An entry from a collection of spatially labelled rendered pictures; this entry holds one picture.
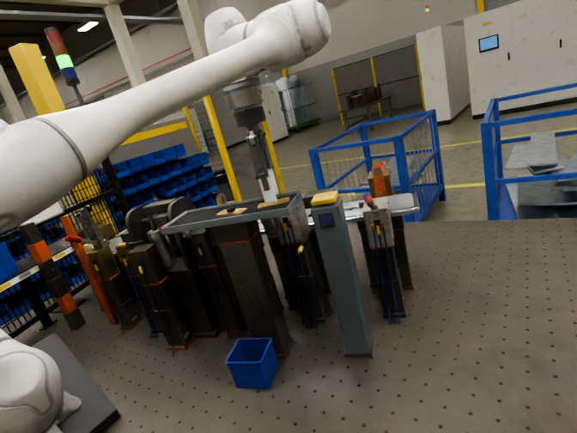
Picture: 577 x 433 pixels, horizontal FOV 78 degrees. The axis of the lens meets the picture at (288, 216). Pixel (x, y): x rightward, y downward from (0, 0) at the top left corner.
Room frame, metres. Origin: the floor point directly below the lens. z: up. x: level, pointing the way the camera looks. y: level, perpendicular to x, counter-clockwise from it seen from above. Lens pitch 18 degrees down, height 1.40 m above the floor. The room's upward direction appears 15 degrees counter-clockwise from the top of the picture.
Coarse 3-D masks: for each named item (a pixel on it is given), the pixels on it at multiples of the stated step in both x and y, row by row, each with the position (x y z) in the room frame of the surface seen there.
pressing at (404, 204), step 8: (360, 200) 1.22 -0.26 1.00; (392, 200) 1.13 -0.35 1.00; (400, 200) 1.11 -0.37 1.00; (408, 200) 1.09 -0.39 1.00; (416, 200) 1.08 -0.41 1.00; (344, 208) 1.18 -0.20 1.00; (352, 208) 1.17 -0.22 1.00; (392, 208) 1.06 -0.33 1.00; (400, 208) 1.04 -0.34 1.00; (408, 208) 1.01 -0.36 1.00; (416, 208) 1.01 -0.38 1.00; (352, 216) 1.07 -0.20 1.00; (360, 216) 1.06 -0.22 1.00; (312, 224) 1.11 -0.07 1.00; (264, 232) 1.17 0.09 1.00; (112, 240) 1.60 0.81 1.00; (120, 240) 1.57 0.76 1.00; (112, 248) 1.46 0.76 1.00
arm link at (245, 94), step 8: (256, 80) 0.87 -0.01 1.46; (224, 88) 0.87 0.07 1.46; (232, 88) 0.86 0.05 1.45; (240, 88) 0.85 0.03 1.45; (248, 88) 0.86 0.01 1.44; (256, 88) 0.87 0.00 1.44; (224, 96) 0.89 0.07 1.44; (232, 96) 0.86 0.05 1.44; (240, 96) 0.85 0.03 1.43; (248, 96) 0.86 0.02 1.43; (256, 96) 0.86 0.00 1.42; (232, 104) 0.87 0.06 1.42; (240, 104) 0.86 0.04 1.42; (248, 104) 0.85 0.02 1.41; (256, 104) 0.88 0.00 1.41
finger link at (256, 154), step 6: (246, 138) 0.83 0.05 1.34; (258, 144) 0.84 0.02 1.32; (252, 150) 0.83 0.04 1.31; (258, 150) 0.83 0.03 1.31; (252, 156) 0.83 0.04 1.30; (258, 156) 0.83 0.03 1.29; (258, 162) 0.83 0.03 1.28; (258, 168) 0.83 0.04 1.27; (264, 168) 0.83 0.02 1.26; (264, 174) 0.83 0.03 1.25
